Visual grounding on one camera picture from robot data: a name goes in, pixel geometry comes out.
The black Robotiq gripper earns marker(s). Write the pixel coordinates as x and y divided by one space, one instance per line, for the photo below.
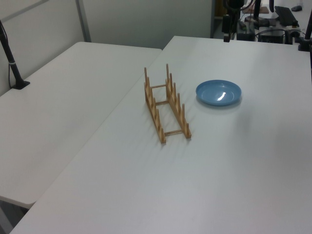
234 4

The blue plastic plate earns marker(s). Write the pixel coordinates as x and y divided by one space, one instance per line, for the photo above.
214 93

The wooden plate rack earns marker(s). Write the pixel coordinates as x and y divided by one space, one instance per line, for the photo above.
187 133

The black computer box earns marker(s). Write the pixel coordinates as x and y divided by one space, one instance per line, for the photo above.
245 33

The black monitor stand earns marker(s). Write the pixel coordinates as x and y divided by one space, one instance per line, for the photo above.
256 14

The black electronics box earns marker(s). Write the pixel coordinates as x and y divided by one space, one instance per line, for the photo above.
271 36

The black keyboard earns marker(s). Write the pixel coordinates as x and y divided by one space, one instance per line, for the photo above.
285 14

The dark computer mouse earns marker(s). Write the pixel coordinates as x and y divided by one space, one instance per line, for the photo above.
296 8

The white side table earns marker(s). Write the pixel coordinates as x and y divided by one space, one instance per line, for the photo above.
61 109

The black pole with flat base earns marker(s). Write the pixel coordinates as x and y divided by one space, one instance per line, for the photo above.
11 62

